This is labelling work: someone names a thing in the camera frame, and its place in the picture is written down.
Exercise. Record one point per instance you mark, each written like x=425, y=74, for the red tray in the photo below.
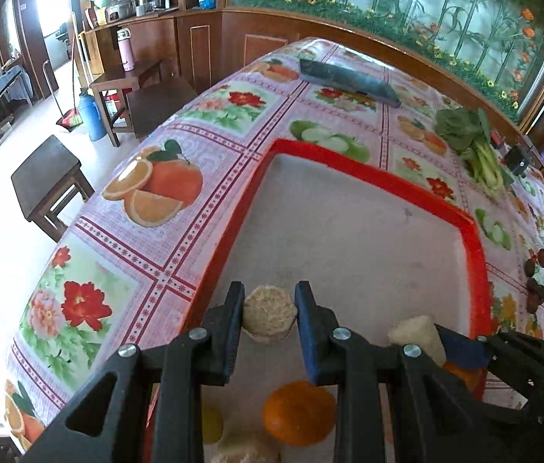
x=349, y=231

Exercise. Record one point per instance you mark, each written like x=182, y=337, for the small black box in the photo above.
x=516, y=160

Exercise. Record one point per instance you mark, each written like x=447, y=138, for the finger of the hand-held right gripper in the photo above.
x=464, y=349

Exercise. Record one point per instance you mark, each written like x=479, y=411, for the dark wooden stool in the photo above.
x=45, y=173
x=161, y=101

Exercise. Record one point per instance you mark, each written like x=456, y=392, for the pink bottle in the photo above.
x=126, y=50

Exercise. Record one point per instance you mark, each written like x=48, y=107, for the green bok choy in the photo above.
x=479, y=149

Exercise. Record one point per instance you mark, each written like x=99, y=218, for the brown wooden side table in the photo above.
x=117, y=82

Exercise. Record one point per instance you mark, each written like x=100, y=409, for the green lime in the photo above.
x=211, y=424

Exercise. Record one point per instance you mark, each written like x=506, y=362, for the brown wooden cabinet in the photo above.
x=199, y=43

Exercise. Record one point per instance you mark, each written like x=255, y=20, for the flower printed tablecloth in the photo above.
x=180, y=260

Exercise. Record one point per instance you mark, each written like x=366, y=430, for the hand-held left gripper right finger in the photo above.
x=304, y=335

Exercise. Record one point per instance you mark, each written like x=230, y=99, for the red broom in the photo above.
x=72, y=120

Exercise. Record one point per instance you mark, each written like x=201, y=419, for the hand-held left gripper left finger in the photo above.
x=235, y=335

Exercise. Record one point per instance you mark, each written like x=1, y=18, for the dark brown chestnut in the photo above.
x=536, y=287
x=530, y=268
x=541, y=256
x=533, y=303

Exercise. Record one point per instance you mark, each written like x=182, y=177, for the orange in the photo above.
x=467, y=378
x=298, y=412

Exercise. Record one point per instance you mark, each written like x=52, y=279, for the blue thermos jug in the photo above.
x=92, y=115

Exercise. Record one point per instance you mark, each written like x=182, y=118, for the small red item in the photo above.
x=496, y=140

